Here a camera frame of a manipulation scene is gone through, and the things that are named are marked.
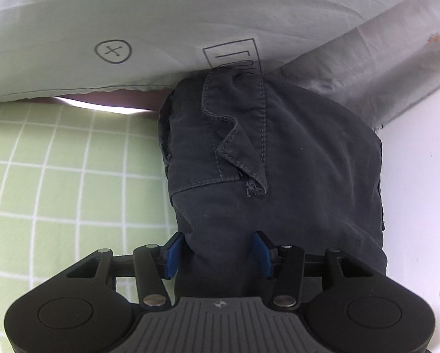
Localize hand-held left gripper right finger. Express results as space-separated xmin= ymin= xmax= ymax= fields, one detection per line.
xmin=252 ymin=231 xmax=376 ymax=309

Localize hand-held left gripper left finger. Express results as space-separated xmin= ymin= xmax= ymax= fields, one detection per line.
xmin=66 ymin=232 xmax=184 ymax=309

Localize dark grey pants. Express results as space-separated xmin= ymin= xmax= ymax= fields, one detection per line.
xmin=157 ymin=67 xmax=388 ymax=300

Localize green checked blanket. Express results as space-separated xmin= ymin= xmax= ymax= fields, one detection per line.
xmin=0 ymin=97 xmax=178 ymax=339

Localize grey printed bedsheet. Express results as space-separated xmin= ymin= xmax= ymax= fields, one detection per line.
xmin=0 ymin=0 xmax=440 ymax=130

